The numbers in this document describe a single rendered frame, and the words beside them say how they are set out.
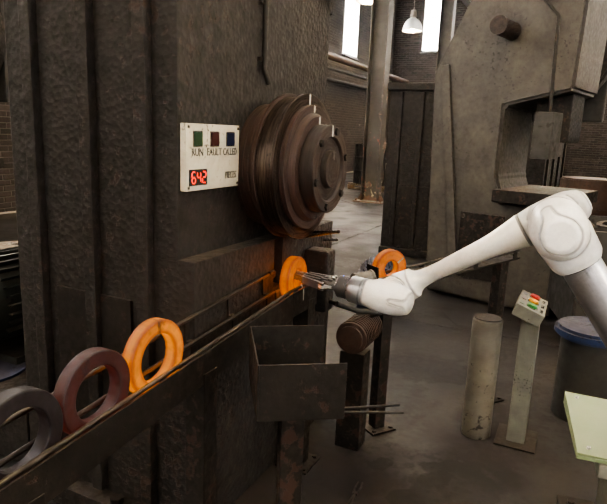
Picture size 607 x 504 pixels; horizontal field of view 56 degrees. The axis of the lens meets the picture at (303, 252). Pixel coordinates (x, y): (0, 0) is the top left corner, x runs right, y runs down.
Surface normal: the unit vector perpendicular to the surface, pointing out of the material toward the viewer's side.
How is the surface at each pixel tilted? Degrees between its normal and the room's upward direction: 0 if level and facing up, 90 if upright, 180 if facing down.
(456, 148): 90
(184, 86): 90
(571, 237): 88
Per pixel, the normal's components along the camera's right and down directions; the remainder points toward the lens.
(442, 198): -0.64, 0.13
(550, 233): -0.33, 0.18
